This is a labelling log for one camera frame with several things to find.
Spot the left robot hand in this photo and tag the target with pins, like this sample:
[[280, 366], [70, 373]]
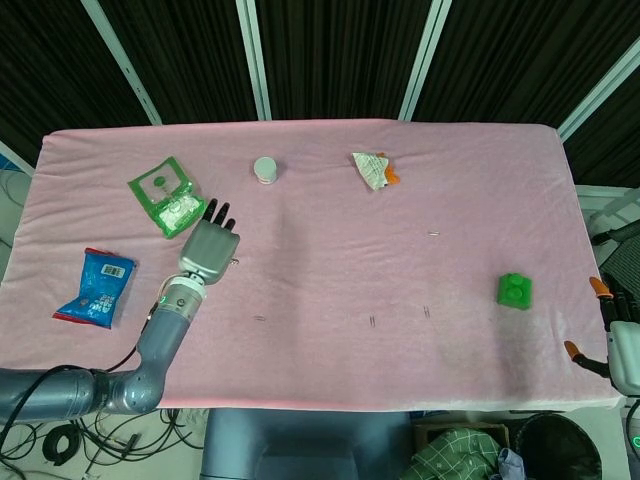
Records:
[[210, 245]]

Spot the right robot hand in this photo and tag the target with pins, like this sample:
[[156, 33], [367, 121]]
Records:
[[625, 350]]

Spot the silver magnetic bead rod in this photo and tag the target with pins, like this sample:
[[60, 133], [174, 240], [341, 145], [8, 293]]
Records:
[[234, 260]]

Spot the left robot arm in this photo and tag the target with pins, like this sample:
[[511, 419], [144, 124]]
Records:
[[160, 340]]

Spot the green wet wipe packet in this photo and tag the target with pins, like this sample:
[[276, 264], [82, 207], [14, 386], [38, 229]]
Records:
[[167, 197]]

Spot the black mesh office chair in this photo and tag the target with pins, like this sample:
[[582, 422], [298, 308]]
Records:
[[622, 260]]

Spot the small white jar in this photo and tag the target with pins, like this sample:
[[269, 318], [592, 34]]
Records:
[[265, 169]]

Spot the pink table cloth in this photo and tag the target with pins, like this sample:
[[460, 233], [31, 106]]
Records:
[[320, 225]]

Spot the black trash bin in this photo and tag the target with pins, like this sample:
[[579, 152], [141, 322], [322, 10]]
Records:
[[560, 450]]

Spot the blue snack packet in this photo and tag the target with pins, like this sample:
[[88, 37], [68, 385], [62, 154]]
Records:
[[97, 290]]

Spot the green toy brick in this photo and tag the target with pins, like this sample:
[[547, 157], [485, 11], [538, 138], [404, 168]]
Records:
[[515, 291]]

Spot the brown cardboard box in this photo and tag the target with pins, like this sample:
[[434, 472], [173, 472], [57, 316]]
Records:
[[495, 430]]

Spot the blue crumpled cloth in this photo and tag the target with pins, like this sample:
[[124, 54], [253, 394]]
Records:
[[510, 462]]

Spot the white and orange snack packet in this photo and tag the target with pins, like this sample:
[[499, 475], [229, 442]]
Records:
[[372, 170]]

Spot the green plaid cloth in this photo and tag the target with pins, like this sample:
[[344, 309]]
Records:
[[450, 455]]

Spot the grey robot torso base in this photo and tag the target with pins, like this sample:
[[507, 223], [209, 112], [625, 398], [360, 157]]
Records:
[[300, 445]]

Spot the black pleated curtain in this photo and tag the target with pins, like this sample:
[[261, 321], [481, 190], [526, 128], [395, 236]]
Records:
[[325, 50]]

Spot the white metal side frame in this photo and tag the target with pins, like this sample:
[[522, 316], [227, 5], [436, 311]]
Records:
[[600, 192]]

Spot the white aluminium frame post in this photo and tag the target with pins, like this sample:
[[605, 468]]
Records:
[[125, 65], [425, 60], [600, 90], [255, 60], [15, 157]]

